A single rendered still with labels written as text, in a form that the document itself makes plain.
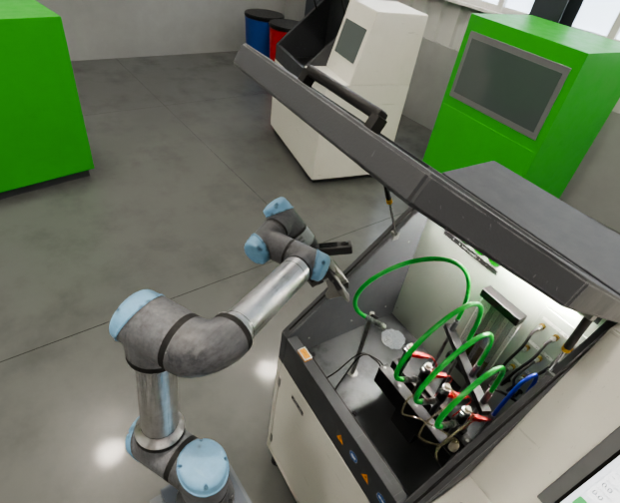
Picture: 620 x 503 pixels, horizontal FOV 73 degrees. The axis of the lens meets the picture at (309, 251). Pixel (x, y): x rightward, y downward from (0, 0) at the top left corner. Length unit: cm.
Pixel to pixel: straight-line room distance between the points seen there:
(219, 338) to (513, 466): 86
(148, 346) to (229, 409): 168
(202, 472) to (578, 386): 88
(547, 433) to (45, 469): 210
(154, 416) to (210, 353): 30
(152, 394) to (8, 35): 313
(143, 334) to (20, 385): 200
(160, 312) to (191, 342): 9
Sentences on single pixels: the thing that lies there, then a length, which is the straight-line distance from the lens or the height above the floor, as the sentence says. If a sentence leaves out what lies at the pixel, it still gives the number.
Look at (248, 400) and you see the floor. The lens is 251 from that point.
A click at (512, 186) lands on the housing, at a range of 162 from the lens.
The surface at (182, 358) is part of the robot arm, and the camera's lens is 80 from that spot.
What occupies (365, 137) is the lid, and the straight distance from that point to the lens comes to 51.
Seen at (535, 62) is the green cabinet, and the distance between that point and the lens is 376.
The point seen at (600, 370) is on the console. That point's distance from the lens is 115.
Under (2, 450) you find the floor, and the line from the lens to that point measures 263.
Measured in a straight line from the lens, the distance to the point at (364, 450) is 138.
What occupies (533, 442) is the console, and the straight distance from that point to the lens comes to 127.
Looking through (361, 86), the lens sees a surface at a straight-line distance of 399.
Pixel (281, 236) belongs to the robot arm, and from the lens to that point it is 110.
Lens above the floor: 216
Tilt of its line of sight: 40 degrees down
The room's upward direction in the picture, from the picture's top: 10 degrees clockwise
